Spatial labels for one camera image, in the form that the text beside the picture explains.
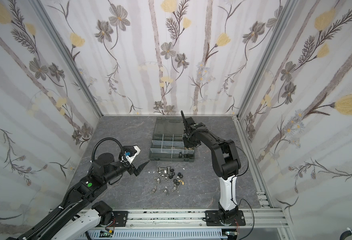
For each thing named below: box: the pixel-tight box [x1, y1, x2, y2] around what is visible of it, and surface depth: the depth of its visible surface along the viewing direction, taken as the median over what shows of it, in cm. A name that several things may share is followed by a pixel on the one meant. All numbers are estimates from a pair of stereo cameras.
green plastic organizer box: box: [149, 117, 195, 163], surface depth 100 cm
